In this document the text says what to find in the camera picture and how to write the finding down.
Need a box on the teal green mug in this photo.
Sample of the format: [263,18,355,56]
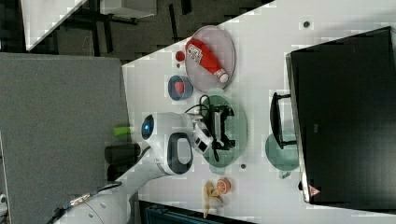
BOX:
[265,134,299,179]

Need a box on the black cylinder stand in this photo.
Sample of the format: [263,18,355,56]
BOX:
[105,144,140,181]

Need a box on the red plush ketchup bottle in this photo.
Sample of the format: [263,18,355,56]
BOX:
[186,38,229,83]

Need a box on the green plastic strainer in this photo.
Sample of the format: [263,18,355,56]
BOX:
[201,94,248,175]

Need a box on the red strawberry in bowl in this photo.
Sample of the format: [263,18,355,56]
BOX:
[175,81,185,93]

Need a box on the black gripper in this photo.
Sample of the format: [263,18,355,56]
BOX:
[209,105,235,150]

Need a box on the grey round plate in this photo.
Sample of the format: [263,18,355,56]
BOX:
[185,25,235,92]

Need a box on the black oven door handle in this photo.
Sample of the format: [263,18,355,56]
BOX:
[270,92,297,149]

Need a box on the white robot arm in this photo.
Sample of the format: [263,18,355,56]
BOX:
[46,105,235,224]

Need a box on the small red strawberry toy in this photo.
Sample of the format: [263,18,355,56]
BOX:
[176,50,185,62]

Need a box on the toy banana peel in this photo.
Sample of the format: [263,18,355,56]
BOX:
[203,181,223,217]

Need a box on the black toaster oven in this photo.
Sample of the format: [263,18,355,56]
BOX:
[287,27,396,214]

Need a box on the orange slice toy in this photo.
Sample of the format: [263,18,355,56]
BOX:
[217,178,231,194]

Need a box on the green marker object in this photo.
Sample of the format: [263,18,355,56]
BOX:
[113,127,132,136]

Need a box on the blue small bowl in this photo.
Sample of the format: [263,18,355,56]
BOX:
[168,76,193,101]

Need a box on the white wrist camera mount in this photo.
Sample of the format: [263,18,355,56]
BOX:
[192,122,214,155]

